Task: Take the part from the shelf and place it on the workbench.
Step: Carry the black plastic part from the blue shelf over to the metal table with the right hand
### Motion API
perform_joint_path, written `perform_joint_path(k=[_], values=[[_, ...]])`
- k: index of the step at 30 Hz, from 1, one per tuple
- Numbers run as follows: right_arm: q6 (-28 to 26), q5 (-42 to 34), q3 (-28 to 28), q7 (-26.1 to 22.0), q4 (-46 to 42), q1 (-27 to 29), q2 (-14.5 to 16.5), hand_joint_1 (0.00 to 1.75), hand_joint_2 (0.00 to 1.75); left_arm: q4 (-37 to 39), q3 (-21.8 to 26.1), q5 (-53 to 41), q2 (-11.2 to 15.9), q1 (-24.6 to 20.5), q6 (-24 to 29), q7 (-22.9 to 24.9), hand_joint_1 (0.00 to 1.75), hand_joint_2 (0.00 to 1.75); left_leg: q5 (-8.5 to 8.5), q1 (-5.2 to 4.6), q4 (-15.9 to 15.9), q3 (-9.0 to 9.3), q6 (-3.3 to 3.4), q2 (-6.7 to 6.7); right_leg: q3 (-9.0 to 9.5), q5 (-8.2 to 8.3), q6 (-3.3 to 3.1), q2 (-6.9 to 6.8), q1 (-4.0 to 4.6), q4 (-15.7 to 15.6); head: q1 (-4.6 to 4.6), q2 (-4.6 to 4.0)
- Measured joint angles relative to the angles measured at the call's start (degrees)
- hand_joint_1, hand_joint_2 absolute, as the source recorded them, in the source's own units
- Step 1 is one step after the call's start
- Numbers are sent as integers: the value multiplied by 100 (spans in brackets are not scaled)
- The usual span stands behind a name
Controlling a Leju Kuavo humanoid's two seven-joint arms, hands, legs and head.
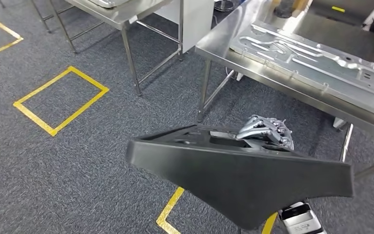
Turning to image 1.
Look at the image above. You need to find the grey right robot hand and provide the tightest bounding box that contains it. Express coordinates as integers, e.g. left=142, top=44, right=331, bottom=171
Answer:
left=237, top=115, right=295, bottom=152

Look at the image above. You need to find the black plastic plate frame part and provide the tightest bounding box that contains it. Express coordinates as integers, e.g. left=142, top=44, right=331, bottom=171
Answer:
left=125, top=123, right=355, bottom=231

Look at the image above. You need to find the stainless steel workbench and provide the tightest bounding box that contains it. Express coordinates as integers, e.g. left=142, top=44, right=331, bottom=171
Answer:
left=194, top=0, right=374, bottom=181

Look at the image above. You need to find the aluminium machined plate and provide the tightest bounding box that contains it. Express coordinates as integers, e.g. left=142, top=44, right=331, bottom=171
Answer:
left=229, top=20, right=374, bottom=122

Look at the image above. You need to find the white cabinet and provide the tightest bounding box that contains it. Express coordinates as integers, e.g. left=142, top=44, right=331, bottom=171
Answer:
left=154, top=0, right=215, bottom=54

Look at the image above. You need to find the chrome stanchion with round base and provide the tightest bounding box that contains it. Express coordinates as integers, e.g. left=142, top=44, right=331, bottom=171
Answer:
left=213, top=0, right=240, bottom=12

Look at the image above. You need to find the grey steel box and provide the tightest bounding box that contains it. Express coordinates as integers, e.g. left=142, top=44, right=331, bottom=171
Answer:
left=303, top=0, right=374, bottom=28

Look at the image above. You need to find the stainless steel side table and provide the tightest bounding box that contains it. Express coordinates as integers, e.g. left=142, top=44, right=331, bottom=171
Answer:
left=29, top=0, right=185, bottom=97

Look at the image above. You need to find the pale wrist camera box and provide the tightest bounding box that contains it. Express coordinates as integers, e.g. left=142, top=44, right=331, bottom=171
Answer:
left=277, top=201, right=327, bottom=234

